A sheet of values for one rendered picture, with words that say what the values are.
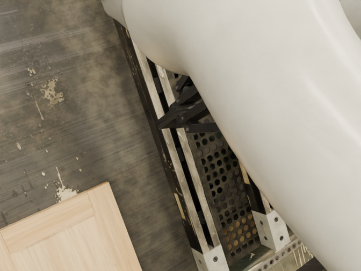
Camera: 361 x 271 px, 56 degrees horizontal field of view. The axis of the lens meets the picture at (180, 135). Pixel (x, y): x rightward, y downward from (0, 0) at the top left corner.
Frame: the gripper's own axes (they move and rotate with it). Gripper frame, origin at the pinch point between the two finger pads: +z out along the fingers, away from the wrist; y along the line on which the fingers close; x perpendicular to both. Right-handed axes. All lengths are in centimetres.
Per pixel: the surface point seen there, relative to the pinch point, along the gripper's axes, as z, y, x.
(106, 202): 40.1, 9.2, -1.4
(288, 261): 44, 40, 54
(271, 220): 37, 25, 46
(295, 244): 41, 35, 57
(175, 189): 37.7, 9.8, 17.0
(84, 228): 42.1, 13.8, -7.4
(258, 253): 45, 35, 44
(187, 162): 32.0, 3.8, 19.1
